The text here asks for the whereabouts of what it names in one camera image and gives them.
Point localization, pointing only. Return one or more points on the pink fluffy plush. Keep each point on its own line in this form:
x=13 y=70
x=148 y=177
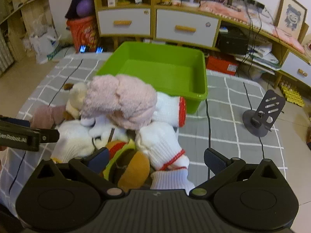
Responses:
x=121 y=97

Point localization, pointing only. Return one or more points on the white plastic bag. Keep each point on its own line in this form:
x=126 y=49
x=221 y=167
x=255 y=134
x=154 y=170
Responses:
x=43 y=46

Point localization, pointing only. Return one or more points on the white rabbit plush toy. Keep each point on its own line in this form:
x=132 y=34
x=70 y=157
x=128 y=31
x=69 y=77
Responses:
x=73 y=140

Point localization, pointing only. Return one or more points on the yellow egg cartons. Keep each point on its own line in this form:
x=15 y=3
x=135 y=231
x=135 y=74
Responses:
x=292 y=94

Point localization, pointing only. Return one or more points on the grey phone stand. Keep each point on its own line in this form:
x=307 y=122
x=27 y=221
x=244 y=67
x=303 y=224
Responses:
x=269 y=109

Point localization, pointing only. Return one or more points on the orange box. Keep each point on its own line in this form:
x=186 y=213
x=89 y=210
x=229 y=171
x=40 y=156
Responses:
x=222 y=65

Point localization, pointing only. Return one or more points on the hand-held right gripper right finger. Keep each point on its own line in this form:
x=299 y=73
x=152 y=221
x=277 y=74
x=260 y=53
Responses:
x=213 y=159

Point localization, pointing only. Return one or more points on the black printer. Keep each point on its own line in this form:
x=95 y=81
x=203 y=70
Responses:
x=230 y=41

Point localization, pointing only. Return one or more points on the dark purple cloth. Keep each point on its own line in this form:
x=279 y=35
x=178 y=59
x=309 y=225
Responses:
x=75 y=0

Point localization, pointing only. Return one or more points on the red printed bucket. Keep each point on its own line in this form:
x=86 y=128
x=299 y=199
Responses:
x=82 y=34

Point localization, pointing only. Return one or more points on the green plastic bin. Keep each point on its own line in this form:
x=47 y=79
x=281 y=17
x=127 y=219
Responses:
x=155 y=65

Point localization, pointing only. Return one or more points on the grey corrugated roll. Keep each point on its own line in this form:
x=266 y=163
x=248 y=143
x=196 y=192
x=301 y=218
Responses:
x=6 y=55

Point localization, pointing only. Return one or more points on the stack of papers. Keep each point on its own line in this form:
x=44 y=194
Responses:
x=262 y=53

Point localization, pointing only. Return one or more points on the burger plush toy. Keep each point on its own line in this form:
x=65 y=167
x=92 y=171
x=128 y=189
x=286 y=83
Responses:
x=133 y=167

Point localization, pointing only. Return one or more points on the white glove red cuff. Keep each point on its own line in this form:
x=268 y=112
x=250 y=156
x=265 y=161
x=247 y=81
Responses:
x=170 y=179
x=170 y=109
x=158 y=140

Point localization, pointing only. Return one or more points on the pink cloth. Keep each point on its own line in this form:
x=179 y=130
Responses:
x=226 y=11

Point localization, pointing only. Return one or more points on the framed cartoon drawing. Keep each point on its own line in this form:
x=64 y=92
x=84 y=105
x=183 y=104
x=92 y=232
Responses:
x=291 y=14

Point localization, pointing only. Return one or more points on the grey checked tablecloth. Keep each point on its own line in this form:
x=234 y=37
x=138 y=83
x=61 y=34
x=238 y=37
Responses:
x=223 y=131

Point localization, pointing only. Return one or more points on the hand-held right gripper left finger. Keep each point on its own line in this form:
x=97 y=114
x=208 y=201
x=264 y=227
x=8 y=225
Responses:
x=102 y=157

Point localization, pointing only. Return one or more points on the purple ball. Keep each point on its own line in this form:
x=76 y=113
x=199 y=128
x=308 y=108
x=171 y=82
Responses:
x=85 y=7

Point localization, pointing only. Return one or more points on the wooden cabinet white drawers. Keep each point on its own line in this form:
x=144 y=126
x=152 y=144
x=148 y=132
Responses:
x=184 y=29

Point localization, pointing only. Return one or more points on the mauve cloth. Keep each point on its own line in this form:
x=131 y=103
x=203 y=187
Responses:
x=45 y=116

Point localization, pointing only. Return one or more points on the small blue screen device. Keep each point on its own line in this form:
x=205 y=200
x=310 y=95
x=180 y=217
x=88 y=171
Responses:
x=83 y=49
x=99 y=50

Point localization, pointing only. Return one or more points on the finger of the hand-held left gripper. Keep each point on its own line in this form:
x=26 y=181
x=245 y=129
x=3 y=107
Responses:
x=48 y=134

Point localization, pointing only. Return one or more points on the light wooden shelf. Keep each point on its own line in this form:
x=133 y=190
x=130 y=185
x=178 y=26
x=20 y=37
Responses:
x=24 y=0

